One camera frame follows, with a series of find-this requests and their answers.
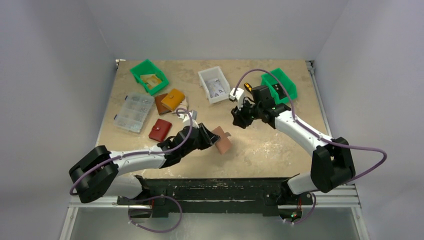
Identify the pink card holder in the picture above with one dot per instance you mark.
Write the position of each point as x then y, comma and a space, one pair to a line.
224, 143

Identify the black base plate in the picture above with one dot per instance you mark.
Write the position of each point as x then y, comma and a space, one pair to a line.
268, 196

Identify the yellow black screwdriver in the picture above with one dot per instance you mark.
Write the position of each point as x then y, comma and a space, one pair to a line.
248, 87

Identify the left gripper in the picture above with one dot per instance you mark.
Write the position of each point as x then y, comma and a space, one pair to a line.
208, 138

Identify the red card holder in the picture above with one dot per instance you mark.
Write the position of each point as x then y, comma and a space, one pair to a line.
160, 130

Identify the aluminium frame rail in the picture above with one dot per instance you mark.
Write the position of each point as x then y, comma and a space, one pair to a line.
345, 196

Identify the cards in green bin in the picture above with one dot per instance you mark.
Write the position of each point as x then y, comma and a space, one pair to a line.
150, 80

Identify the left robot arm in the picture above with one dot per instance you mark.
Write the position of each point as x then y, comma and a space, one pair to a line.
94, 174

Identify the clear compartment organizer box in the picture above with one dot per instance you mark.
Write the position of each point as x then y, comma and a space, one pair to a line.
133, 112

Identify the black item in bin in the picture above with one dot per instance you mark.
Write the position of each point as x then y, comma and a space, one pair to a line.
280, 94

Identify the left green bin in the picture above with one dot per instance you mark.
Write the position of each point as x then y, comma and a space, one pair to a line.
148, 67

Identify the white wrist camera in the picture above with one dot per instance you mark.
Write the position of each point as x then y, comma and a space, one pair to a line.
237, 95
188, 117

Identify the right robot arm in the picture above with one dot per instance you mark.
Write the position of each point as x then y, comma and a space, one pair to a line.
331, 165

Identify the beige card holder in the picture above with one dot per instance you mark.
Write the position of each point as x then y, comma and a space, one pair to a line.
184, 104

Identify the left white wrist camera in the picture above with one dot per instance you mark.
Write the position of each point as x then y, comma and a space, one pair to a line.
188, 117

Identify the white bin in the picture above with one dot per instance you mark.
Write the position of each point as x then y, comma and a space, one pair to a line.
211, 73

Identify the yellow card holder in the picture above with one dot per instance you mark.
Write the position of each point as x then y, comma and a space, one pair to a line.
173, 99

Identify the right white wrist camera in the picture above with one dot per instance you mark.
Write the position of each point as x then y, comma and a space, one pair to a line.
237, 95

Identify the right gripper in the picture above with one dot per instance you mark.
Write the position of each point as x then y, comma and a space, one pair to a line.
241, 114

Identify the cards in white bin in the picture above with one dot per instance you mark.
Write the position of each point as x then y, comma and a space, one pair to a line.
215, 88

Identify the brown card holder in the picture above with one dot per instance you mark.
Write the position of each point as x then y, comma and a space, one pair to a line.
161, 109

